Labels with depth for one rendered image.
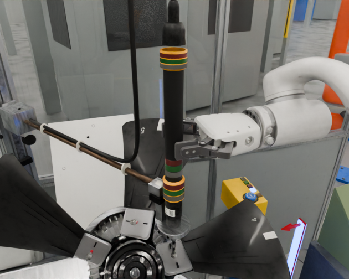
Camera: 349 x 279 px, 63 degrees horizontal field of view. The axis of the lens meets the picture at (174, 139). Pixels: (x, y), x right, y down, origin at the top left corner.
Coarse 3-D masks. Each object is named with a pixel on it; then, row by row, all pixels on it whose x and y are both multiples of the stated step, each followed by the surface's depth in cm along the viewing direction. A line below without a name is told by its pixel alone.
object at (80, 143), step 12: (132, 0) 45; (132, 12) 46; (132, 24) 47; (132, 36) 48; (132, 48) 49; (132, 60) 50; (132, 72) 51; (132, 84) 52; (60, 132) 77; (84, 144) 71; (108, 156) 66; (132, 156) 60
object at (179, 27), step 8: (168, 8) 41; (176, 8) 41; (168, 16) 41; (176, 16) 41; (168, 24) 41; (176, 24) 41; (168, 32) 41; (176, 32) 41; (184, 32) 42; (168, 40) 42; (176, 40) 42; (184, 40) 43; (168, 208) 56; (176, 208) 56; (168, 216) 57; (176, 216) 57; (168, 224) 59; (176, 224) 58
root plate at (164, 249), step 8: (176, 240) 68; (160, 248) 67; (168, 248) 67; (176, 248) 67; (168, 256) 64; (184, 256) 64; (168, 264) 63; (184, 264) 63; (168, 272) 61; (176, 272) 61
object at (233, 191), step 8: (224, 184) 108; (232, 184) 107; (240, 184) 107; (224, 192) 109; (232, 192) 103; (240, 192) 103; (248, 192) 103; (256, 192) 103; (224, 200) 110; (232, 200) 103; (240, 200) 99; (256, 200) 99; (264, 200) 99; (264, 208) 100
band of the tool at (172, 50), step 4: (164, 48) 45; (168, 48) 46; (172, 48) 46; (176, 48) 46; (180, 48) 46; (184, 48) 45; (160, 52) 43; (164, 52) 42; (168, 52) 42; (172, 52) 42; (176, 52) 42; (180, 52) 42; (184, 52) 43; (168, 64) 43; (172, 64) 43; (176, 64) 43; (180, 64) 43; (184, 68) 44
